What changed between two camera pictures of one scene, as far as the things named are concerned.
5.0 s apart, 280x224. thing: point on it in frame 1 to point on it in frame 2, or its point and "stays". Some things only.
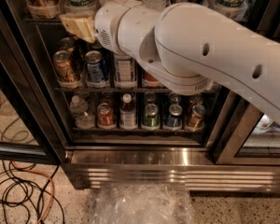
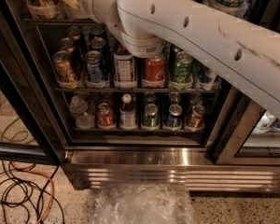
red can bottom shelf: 105,116 stays
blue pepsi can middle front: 94,66 stays
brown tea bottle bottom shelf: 128,114 stays
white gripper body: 106,27 to 85,0
